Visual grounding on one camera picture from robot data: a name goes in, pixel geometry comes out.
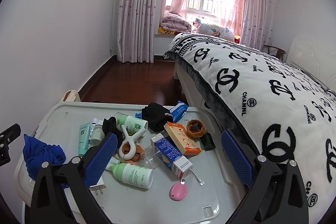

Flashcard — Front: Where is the white charger plug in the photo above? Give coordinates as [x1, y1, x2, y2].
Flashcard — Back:
[89, 177, 106, 196]

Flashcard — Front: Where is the blue cloth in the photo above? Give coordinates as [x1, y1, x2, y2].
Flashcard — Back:
[22, 134, 66, 181]

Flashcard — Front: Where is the small white bottle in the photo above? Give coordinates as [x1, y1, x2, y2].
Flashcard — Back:
[90, 120, 105, 146]

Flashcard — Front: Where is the teal cosmetic tube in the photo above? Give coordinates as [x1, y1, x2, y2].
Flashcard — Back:
[78, 123, 91, 157]

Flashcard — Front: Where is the white plastic clip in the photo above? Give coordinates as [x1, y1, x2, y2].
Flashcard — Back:
[118, 125, 146, 160]

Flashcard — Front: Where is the green white lotion bottle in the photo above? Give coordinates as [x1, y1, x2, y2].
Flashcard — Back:
[108, 163, 153, 189]

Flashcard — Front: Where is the green white cream bottle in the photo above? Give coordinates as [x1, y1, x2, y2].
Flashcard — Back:
[114, 113, 148, 136]

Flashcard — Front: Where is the blue white medicine box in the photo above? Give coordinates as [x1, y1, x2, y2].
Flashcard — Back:
[150, 134, 194, 179]

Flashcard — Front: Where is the pink oval keychain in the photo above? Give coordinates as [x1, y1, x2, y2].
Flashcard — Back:
[169, 179, 187, 201]

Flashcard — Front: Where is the black cloth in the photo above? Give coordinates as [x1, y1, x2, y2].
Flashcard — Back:
[141, 102, 173, 132]

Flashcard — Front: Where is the clear spray bottle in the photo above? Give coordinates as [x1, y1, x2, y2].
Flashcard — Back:
[137, 145, 160, 169]

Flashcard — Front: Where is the dark green wrapper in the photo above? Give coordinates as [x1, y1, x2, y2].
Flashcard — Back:
[200, 132, 216, 151]

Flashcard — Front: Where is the orange snack box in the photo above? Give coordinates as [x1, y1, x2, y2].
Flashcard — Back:
[164, 122, 202, 156]

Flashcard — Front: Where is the orange peel cup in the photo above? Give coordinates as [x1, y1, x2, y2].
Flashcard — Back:
[186, 119, 206, 138]

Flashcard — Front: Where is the black white logo blanket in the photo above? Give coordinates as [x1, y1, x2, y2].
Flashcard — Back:
[166, 33, 335, 223]

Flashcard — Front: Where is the blue tissue pack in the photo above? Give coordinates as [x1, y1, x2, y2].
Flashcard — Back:
[169, 101, 189, 123]

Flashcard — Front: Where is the wooden chair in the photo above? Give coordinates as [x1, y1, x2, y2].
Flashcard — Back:
[264, 45, 286, 61]

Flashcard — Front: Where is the bundle of clothes on sill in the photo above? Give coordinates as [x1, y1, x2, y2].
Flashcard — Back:
[192, 18, 235, 42]

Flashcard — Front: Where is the white headboard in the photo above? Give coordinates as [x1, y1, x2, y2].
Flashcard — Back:
[286, 36, 335, 90]

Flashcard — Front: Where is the folded pink quilt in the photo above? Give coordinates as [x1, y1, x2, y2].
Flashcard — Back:
[160, 12, 191, 32]

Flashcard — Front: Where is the pink right curtain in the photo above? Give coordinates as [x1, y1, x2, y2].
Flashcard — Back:
[240, 0, 277, 51]

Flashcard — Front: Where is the pink curtain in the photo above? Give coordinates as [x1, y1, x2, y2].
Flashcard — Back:
[117, 0, 156, 63]
[240, 0, 277, 51]

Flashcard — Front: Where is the pink left curtain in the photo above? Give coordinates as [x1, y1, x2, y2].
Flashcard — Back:
[117, 0, 156, 63]

